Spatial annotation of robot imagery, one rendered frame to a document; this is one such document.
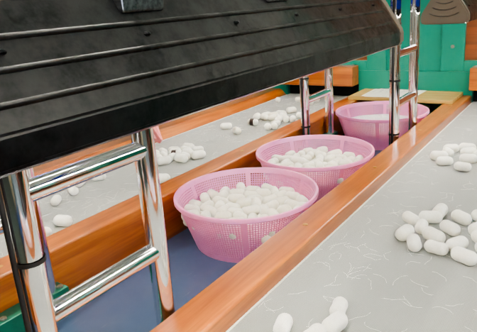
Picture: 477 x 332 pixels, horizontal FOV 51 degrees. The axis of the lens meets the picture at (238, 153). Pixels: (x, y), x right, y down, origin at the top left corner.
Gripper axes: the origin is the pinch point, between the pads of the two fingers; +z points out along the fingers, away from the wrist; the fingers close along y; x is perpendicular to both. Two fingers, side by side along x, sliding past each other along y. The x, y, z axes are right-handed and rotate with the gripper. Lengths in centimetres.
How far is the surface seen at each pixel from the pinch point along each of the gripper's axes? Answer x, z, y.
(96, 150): 4.2, -5.2, -15.8
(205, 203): -22.5, 31.3, -27.3
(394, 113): -42, 40, 22
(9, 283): -19, 27, -64
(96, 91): -71, 42, -80
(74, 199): -5.0, 10.8, -37.1
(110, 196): -8.7, 15.1, -32.3
